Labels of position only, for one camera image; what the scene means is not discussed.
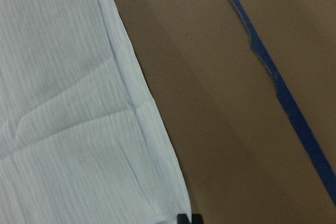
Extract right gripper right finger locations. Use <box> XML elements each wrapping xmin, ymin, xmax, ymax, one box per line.
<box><xmin>191</xmin><ymin>214</ymin><xmax>203</xmax><ymax>224</ymax></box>

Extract light blue button-up shirt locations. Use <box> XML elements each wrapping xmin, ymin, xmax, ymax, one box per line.
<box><xmin>1</xmin><ymin>0</ymin><xmax>192</xmax><ymax>223</ymax></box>

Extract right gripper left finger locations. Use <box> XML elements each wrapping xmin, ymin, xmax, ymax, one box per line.
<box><xmin>176</xmin><ymin>214</ymin><xmax>190</xmax><ymax>224</ymax></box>

